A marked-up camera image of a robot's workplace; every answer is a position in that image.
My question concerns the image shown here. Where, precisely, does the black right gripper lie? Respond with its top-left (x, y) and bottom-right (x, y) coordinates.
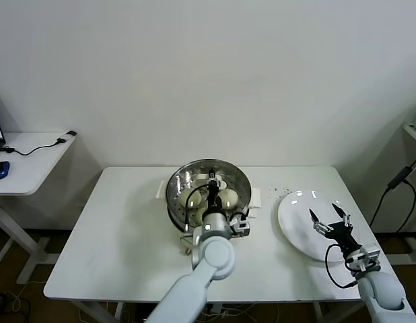
top-left (308, 202), bottom-right (363, 257)

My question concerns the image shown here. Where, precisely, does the white side table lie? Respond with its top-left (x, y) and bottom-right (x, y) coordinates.
top-left (0, 131), bottom-right (77, 285)

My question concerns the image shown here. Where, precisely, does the perforated steel steamer basket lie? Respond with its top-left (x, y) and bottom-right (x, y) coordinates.
top-left (166, 159), bottom-right (254, 236)

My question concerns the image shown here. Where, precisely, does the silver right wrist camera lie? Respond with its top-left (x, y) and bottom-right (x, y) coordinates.
top-left (345, 244), bottom-right (380, 273)

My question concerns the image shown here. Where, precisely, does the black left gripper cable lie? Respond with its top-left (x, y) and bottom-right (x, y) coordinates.
top-left (184, 186), bottom-right (211, 233)

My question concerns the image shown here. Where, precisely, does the black power cable with brick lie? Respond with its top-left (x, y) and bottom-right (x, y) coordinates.
top-left (368, 161), bottom-right (416, 234)

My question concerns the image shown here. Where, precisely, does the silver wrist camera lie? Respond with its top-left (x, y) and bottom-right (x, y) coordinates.
top-left (345, 244), bottom-right (380, 273)
top-left (229, 212), bottom-right (252, 238)

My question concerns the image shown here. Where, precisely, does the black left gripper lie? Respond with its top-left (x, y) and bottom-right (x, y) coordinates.
top-left (205, 168), bottom-right (226, 213)

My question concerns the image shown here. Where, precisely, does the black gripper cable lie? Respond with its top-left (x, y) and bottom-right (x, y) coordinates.
top-left (324, 244), bottom-right (359, 289)
top-left (184, 186), bottom-right (211, 233)

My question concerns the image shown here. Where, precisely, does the white power strip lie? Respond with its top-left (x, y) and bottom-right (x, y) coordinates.
top-left (207, 302), bottom-right (229, 318)

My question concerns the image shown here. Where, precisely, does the black cable with adapter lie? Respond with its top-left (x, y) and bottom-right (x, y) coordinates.
top-left (1, 130), bottom-right (77, 156)

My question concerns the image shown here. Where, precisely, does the white electric cooker base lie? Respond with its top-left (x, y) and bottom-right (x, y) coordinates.
top-left (155, 180), bottom-right (265, 256)

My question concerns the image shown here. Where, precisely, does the white round plate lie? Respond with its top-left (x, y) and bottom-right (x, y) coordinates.
top-left (277, 190), bottom-right (362, 264)

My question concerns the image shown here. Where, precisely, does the round glass pot lid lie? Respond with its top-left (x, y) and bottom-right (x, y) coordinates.
top-left (166, 159), bottom-right (253, 233)

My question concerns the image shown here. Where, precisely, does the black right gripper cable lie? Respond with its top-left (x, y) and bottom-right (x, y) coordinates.
top-left (324, 244), bottom-right (359, 289)

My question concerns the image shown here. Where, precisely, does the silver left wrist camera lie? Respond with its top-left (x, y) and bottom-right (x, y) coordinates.
top-left (229, 212), bottom-right (252, 238)

